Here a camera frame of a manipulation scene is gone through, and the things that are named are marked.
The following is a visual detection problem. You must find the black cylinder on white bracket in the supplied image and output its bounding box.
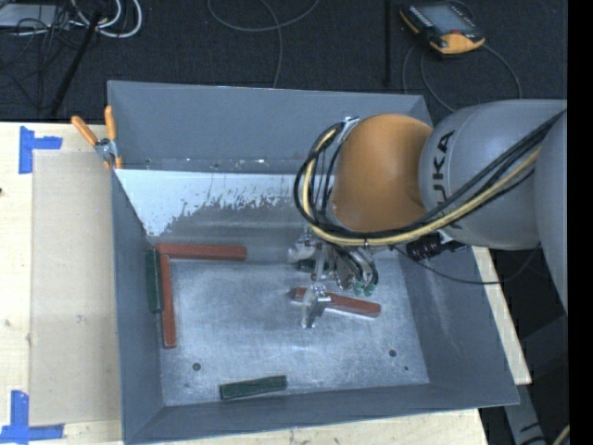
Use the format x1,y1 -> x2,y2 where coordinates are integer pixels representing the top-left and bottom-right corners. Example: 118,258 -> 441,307
406,229 -> 469,262

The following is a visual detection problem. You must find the red-brown block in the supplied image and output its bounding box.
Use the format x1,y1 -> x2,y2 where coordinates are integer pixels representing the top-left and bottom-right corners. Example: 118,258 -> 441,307
155,242 -> 248,262
158,253 -> 179,350
290,286 -> 383,320

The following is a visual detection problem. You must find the grey metal bin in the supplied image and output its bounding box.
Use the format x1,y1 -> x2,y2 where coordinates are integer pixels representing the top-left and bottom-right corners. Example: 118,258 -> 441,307
107,80 -> 522,445

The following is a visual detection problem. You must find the dark green flat block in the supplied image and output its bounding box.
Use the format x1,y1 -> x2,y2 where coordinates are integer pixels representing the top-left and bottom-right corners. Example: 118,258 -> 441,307
145,248 -> 164,315
218,375 -> 289,401

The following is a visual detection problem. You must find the pale wood flat board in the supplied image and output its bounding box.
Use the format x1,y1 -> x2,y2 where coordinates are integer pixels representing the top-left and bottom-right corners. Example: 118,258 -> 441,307
28,149 -> 123,426

